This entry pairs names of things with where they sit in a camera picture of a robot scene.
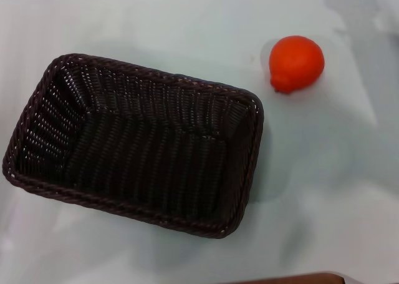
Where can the black woven rectangular basket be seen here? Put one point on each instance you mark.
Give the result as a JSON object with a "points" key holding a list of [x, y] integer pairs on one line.
{"points": [[146, 159]]}

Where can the orange round fruit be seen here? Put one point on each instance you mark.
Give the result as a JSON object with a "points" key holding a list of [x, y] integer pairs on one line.
{"points": [[296, 62]]}

